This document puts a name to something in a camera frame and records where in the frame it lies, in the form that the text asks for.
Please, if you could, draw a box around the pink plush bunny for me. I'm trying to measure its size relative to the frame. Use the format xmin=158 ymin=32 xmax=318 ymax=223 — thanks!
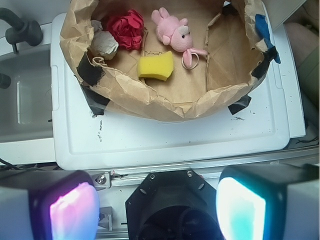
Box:
xmin=151 ymin=7 xmax=208 ymax=70

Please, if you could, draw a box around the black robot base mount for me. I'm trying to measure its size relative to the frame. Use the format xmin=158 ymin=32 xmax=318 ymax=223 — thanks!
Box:
xmin=125 ymin=169 xmax=224 ymax=240

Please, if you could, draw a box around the white sink basin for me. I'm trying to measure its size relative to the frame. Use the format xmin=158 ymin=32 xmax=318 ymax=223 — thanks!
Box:
xmin=0 ymin=23 xmax=56 ymax=165

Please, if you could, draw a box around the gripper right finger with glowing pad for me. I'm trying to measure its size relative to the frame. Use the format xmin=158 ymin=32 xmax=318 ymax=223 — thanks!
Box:
xmin=215 ymin=163 xmax=320 ymax=240

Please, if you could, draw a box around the grey crumpled paper ball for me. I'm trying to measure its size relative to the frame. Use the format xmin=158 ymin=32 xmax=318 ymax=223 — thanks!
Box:
xmin=90 ymin=20 xmax=119 ymax=60

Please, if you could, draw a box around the black faucet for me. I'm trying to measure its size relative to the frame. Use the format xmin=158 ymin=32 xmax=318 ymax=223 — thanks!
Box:
xmin=0 ymin=7 xmax=43 ymax=54

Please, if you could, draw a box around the yellow sponge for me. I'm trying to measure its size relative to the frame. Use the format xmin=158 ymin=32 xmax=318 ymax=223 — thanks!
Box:
xmin=137 ymin=51 xmax=174 ymax=81

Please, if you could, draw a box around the red crumpled paper ball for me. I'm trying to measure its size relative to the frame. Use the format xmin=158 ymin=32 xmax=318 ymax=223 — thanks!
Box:
xmin=105 ymin=9 xmax=144 ymax=50

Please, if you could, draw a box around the white plastic tray lid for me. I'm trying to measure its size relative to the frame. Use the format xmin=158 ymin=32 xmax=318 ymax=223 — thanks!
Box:
xmin=51 ymin=13 xmax=290 ymax=170

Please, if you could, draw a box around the brown paper bag nest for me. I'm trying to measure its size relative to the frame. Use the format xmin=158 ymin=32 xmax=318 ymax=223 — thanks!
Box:
xmin=60 ymin=0 xmax=275 ymax=122

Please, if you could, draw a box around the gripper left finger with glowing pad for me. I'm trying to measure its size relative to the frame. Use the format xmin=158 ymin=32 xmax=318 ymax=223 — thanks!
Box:
xmin=0 ymin=170 xmax=100 ymax=240

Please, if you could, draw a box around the blue tape strip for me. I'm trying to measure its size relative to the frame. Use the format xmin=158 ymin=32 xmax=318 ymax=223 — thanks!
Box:
xmin=255 ymin=14 xmax=281 ymax=64

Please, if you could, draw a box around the metal corner bracket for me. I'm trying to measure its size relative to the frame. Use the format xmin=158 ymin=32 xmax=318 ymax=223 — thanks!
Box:
xmin=89 ymin=171 xmax=112 ymax=191

